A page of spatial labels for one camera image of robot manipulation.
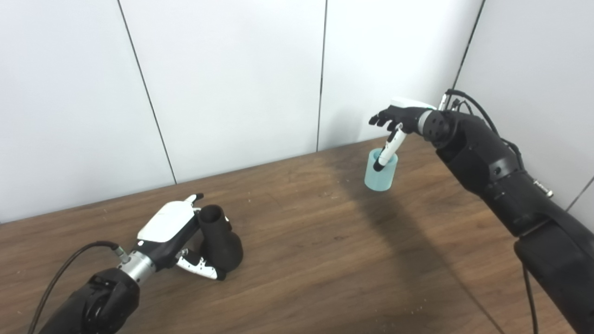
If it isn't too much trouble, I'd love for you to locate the black flask-shaped vase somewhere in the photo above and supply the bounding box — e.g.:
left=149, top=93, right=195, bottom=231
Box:
left=198, top=205, right=244, bottom=274

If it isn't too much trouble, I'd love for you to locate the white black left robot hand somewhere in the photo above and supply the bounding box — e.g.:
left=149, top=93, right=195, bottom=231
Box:
left=135, top=193, right=228, bottom=281

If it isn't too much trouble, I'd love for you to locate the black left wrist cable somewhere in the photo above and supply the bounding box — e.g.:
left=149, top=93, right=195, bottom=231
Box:
left=27, top=240, right=129, bottom=334

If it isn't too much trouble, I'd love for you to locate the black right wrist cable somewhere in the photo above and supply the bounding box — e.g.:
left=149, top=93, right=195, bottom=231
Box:
left=439, top=88, right=540, bottom=334

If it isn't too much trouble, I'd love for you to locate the light blue cup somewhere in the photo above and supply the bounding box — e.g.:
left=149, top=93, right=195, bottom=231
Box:
left=364, top=148, right=399, bottom=192

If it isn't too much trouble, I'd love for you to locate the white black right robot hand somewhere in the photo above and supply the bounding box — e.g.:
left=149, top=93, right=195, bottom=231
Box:
left=369, top=97, right=437, bottom=172

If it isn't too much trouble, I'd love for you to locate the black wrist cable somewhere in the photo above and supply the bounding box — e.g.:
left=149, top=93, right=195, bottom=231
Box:
left=27, top=240, right=129, bottom=334
left=439, top=88, right=540, bottom=334

